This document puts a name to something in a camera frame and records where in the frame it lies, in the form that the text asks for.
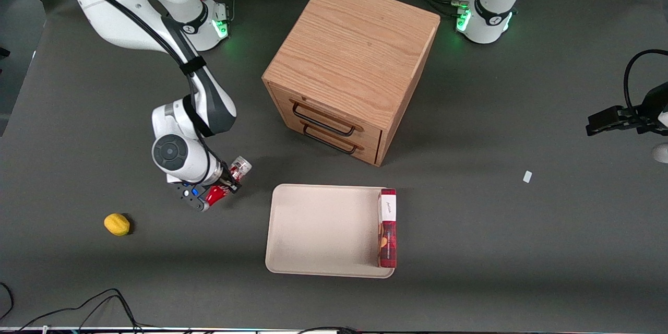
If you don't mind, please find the red snack box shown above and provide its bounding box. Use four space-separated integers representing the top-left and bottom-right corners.
377 188 397 269

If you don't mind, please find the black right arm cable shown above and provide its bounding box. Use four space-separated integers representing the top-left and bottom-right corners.
23 0 233 186

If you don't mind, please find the black floor cable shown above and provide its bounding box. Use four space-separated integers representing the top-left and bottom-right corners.
0 282 15 320
77 295 137 331
15 288 157 332

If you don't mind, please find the wooden drawer cabinet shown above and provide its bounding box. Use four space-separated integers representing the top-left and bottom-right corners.
262 0 441 168

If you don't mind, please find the red coke bottle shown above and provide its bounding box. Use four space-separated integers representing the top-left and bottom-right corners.
205 156 253 206

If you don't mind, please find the wooden drawer front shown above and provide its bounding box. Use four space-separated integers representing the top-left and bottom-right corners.
268 85 384 150
279 109 381 166

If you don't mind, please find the yellow lemon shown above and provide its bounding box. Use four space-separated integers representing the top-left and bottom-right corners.
104 213 131 236

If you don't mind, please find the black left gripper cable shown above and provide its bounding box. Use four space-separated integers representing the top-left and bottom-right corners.
623 49 668 115

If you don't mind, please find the beige plastic tray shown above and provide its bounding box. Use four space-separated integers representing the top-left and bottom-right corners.
265 183 397 279

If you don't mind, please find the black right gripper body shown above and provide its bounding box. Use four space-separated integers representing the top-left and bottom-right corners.
168 170 235 213

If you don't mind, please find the black metal drawer handle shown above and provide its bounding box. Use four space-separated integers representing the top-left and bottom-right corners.
292 101 357 137
302 124 359 156

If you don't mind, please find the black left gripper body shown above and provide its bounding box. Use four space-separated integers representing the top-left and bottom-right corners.
629 81 668 135

